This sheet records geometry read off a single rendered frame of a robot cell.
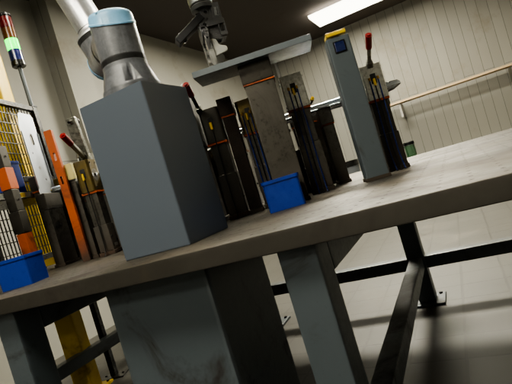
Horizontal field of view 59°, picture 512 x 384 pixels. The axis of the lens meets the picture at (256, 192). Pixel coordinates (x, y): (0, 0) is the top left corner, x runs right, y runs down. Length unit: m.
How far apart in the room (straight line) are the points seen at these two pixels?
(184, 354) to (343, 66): 0.91
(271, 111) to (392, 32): 6.72
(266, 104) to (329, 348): 0.77
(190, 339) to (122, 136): 0.50
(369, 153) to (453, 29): 6.66
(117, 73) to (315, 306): 0.73
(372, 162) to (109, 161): 0.75
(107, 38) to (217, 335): 0.76
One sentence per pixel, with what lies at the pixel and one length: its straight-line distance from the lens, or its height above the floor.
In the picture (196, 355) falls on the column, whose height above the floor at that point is 0.46.
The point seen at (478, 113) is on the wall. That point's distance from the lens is 7.87.
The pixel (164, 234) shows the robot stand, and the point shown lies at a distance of 1.11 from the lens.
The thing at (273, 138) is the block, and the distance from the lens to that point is 1.39.
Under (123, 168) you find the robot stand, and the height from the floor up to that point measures 0.92.
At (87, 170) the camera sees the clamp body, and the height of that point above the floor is 1.01.
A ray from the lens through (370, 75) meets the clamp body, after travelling 1.60.
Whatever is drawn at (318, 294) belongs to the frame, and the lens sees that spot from 0.88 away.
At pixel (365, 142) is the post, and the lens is 1.40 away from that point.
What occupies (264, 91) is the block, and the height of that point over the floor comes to 1.05.
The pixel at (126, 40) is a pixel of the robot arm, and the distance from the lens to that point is 1.24.
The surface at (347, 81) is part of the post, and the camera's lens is 1.42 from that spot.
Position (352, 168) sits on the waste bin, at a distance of 7.36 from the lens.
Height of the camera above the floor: 0.79
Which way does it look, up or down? 1 degrees down
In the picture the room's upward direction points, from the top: 17 degrees counter-clockwise
